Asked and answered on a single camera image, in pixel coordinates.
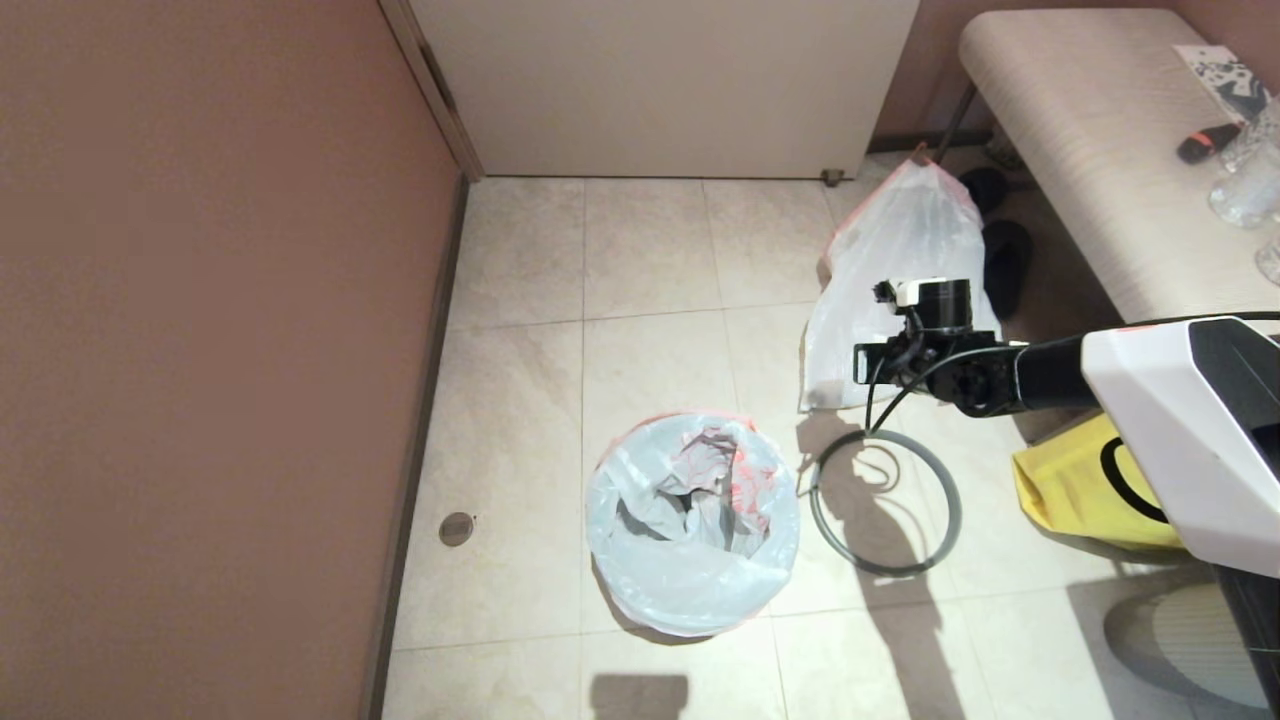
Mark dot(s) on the beige door frame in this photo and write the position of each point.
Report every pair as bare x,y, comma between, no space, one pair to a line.
435,100

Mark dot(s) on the grey ribbed rounded object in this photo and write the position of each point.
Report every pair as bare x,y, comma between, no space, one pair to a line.
1170,650

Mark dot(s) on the black slipper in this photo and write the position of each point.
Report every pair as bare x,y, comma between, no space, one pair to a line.
1010,265
990,188

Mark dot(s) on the black and orange remote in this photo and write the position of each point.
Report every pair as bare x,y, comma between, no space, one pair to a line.
1209,143

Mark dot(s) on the beige bench with metal legs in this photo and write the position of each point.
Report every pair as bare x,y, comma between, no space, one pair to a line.
1100,150

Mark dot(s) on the small silver wrist camera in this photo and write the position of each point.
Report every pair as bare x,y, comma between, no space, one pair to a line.
865,362

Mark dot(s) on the yellow bag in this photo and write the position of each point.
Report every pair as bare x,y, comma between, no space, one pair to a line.
1060,490

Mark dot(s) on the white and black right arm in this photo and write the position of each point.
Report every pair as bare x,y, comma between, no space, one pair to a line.
1180,420

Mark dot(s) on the white door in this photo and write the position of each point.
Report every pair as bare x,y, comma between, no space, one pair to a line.
660,90

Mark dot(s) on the small clear glass cup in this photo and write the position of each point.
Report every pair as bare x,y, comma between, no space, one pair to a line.
1271,261

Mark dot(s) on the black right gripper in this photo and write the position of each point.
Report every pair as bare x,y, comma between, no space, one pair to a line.
910,360

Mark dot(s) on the black and white brochure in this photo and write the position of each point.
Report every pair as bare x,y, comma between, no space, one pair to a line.
1228,79

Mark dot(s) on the translucent white trash bag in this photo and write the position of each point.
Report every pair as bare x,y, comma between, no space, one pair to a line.
690,540

